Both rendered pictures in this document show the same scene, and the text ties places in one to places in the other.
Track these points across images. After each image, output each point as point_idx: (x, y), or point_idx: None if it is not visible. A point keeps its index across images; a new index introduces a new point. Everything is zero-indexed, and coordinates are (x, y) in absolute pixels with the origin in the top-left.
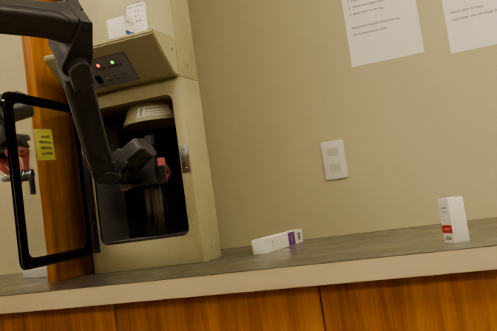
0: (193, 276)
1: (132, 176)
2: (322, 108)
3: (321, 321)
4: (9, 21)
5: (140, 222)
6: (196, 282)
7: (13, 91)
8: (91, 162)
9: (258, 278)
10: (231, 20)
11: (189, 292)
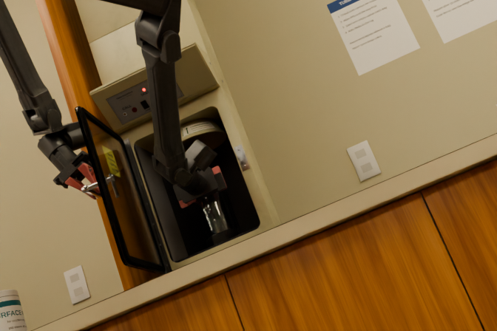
0: (302, 216)
1: (197, 179)
2: (340, 118)
3: (431, 222)
4: None
5: (197, 248)
6: (306, 220)
7: (21, 180)
8: (168, 157)
9: (364, 197)
10: (234, 62)
11: (302, 230)
